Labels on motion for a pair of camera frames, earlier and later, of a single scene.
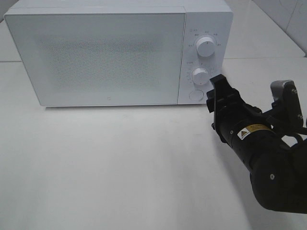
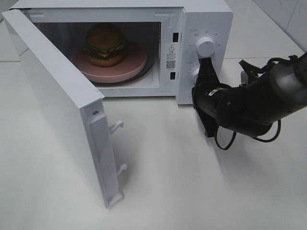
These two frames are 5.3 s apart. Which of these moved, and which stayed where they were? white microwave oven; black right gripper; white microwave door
Moved: white microwave door; black right gripper
Stayed: white microwave oven
